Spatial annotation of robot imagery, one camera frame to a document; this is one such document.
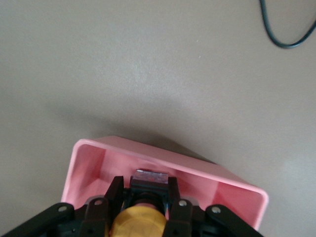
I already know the thin black looped cable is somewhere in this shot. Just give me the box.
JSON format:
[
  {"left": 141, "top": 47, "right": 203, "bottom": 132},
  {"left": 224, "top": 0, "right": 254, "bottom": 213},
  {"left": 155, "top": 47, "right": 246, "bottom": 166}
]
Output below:
[{"left": 257, "top": 0, "right": 316, "bottom": 49}]

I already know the pink plastic bin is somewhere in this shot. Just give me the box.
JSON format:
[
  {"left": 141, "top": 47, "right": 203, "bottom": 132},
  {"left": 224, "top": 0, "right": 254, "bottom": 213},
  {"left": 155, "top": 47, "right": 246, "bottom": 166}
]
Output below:
[{"left": 60, "top": 135, "right": 269, "bottom": 232}]

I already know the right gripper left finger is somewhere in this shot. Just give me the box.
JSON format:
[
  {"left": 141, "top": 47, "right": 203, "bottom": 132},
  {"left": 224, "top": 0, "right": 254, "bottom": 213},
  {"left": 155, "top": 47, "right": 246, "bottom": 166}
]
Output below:
[{"left": 80, "top": 175, "right": 125, "bottom": 237}]

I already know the yellow push button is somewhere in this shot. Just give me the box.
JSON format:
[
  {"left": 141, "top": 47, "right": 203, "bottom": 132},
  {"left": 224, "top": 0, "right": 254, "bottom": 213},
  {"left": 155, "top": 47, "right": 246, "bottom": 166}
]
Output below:
[{"left": 108, "top": 168, "right": 171, "bottom": 237}]

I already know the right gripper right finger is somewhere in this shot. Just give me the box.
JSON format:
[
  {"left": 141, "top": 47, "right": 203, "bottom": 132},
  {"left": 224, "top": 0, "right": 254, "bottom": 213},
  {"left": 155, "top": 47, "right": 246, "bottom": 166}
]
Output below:
[{"left": 162, "top": 177, "right": 198, "bottom": 237}]

